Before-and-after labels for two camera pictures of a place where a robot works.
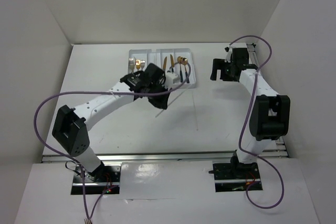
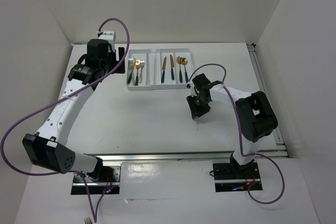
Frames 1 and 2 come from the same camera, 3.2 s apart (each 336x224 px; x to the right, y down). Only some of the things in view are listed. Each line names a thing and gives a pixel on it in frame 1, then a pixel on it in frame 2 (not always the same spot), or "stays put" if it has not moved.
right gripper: [219, 64] to [194, 109]
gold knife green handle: [172, 63] stays put
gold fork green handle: [138, 64] stays put
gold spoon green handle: [185, 62] stays put
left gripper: [161, 103] to [120, 57]
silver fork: [131, 64] stays put
